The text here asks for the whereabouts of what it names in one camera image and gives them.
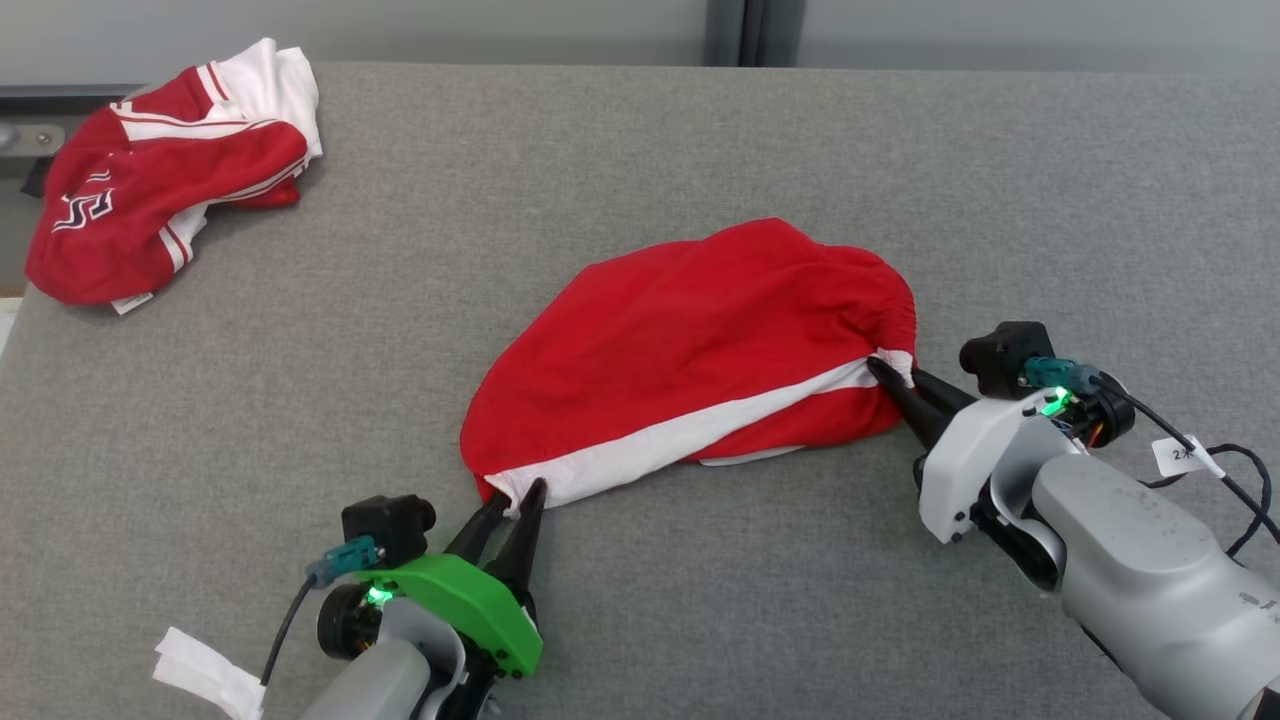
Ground right black cable teal plug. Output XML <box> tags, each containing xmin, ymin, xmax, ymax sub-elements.
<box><xmin>1022</xmin><ymin>356</ymin><xmax>1274</xmax><ymax>559</ymax></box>

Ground dark grey frame rail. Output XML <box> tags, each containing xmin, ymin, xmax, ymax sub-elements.
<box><xmin>0</xmin><ymin>84</ymin><xmax>146</xmax><ymax>101</ymax></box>

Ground left black cable teal plug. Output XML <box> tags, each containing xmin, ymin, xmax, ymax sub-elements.
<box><xmin>260</xmin><ymin>536</ymin><xmax>383</xmax><ymax>689</ymax></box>

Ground black cable teal plug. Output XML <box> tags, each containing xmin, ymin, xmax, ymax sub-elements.
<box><xmin>260</xmin><ymin>536</ymin><xmax>383</xmax><ymax>689</ymax></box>
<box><xmin>1022</xmin><ymin>356</ymin><xmax>1274</xmax><ymax>559</ymax></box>

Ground grey vertical frame post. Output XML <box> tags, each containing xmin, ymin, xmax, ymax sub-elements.
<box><xmin>705</xmin><ymin>0</ymin><xmax>749</xmax><ymax>67</ymax></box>
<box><xmin>760</xmin><ymin>0</ymin><xmax>807</xmax><ymax>67</ymax></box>

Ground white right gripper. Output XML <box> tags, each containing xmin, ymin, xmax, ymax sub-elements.
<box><xmin>866</xmin><ymin>356</ymin><xmax>1138</xmax><ymax>547</ymax></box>

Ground red shirt white sleeves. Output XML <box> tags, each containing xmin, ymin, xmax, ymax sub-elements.
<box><xmin>25</xmin><ymin>38</ymin><xmax>323</xmax><ymax>316</ymax></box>

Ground small white written cable tag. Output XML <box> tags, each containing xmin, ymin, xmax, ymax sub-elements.
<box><xmin>1151</xmin><ymin>435</ymin><xmax>1227</xmax><ymax>479</ymax></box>

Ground metal bracket with screws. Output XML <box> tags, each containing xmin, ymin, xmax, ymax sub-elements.
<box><xmin>0</xmin><ymin>120</ymin><xmax>67</xmax><ymax>161</ymax></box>

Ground large white paper cable tag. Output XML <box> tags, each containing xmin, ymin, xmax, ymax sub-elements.
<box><xmin>153</xmin><ymin>627</ymin><xmax>267</xmax><ymax>720</ymax></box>

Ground red shorts white side stripe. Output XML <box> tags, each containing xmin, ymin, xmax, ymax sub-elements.
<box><xmin>460</xmin><ymin>218</ymin><xmax>918</xmax><ymax>516</ymax></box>

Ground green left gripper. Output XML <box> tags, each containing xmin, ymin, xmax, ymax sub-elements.
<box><xmin>317</xmin><ymin>477</ymin><xmax>549</xmax><ymax>681</ymax></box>

